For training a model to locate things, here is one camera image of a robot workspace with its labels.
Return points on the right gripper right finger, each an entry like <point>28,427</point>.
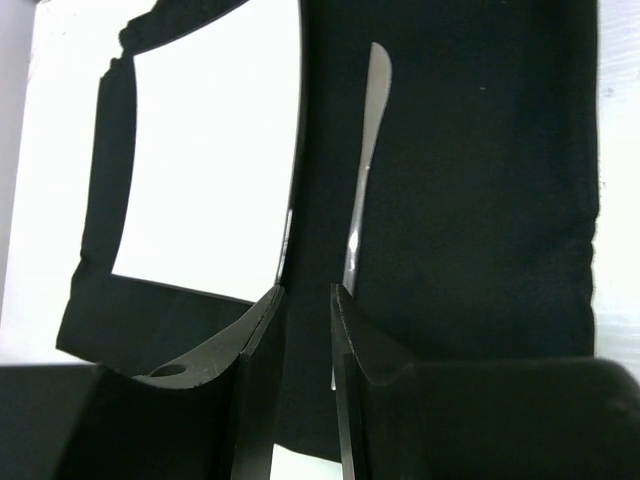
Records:
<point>403,417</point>

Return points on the white square plate black rim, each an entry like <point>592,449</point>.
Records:
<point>217,116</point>

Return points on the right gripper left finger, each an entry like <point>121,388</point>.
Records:
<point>208,414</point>

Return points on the black cloth placemat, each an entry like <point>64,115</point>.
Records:
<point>480,208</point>

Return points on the silver table knife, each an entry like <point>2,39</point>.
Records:
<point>377,93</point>

